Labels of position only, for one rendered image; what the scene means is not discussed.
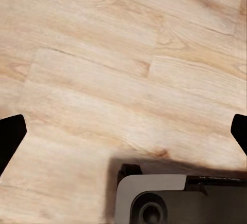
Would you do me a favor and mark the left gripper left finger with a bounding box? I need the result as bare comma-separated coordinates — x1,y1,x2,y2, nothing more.
0,114,27,176

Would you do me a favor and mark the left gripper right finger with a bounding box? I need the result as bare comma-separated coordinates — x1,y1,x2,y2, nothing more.
231,114,247,155

